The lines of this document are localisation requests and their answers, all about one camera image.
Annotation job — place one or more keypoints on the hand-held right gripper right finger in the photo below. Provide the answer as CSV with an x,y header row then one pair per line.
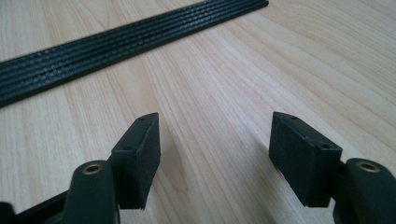
x,y
299,161

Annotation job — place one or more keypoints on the black ribbed strip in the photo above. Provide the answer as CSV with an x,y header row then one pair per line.
x,y
93,53

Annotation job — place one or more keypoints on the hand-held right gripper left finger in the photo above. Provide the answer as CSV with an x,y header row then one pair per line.
x,y
137,161

